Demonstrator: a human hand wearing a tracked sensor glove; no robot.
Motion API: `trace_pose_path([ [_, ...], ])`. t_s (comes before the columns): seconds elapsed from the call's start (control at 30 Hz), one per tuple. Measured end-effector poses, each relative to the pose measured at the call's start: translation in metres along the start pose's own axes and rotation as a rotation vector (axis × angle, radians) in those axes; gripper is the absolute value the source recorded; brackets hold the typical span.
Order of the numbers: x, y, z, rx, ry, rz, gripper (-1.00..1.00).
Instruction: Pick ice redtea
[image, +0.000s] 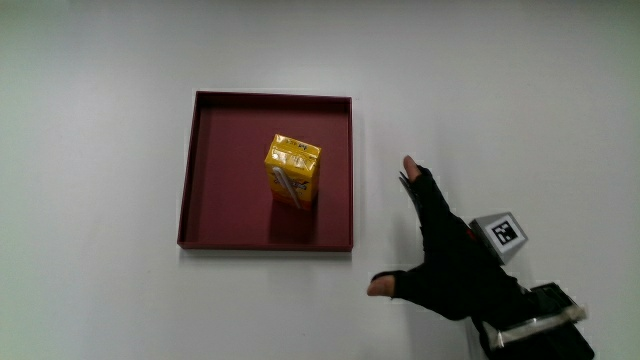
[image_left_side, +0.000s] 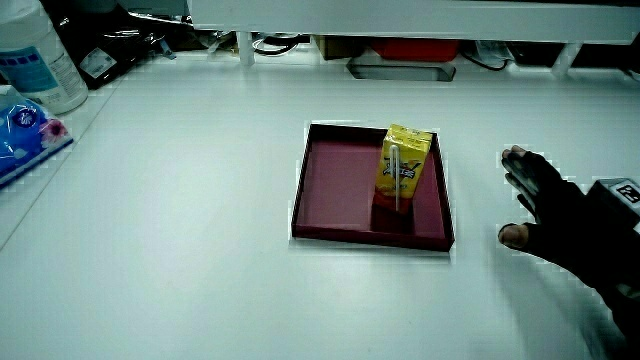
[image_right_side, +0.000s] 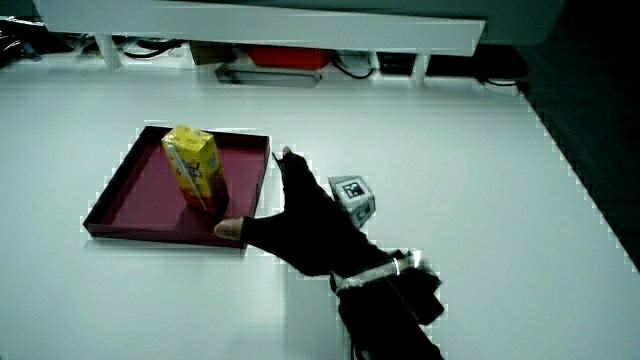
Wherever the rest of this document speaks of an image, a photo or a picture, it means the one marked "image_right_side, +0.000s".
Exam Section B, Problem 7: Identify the person's right hand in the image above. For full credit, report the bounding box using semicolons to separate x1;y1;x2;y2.
213;145;397;279

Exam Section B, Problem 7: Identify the yellow ice redtea carton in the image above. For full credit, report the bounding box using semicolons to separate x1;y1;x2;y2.
160;124;231;217

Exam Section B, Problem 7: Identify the person's right forearm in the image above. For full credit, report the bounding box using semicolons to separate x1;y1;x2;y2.
328;248;447;360

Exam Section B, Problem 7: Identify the grey flat metal tray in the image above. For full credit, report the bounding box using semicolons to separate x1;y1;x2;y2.
214;63;323;90

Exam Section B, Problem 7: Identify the dark red shallow tray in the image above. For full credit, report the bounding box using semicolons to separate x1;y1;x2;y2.
82;124;272;250

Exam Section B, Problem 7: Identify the red box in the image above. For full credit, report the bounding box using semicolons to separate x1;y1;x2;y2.
244;45;334;71

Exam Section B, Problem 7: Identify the black box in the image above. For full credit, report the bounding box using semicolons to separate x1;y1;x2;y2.
376;51;417;77

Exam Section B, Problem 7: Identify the brown cardboard box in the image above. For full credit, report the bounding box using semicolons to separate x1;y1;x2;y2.
188;41;237;67

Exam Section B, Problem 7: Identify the white desk shelf riser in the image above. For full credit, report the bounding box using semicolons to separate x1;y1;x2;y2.
32;0;488;87

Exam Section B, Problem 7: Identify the black bag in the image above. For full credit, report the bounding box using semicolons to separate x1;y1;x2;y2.
0;16;76;70

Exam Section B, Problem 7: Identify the black cable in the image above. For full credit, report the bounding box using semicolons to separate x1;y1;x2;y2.
121;38;185;61
477;75;532;97
331;56;377;81

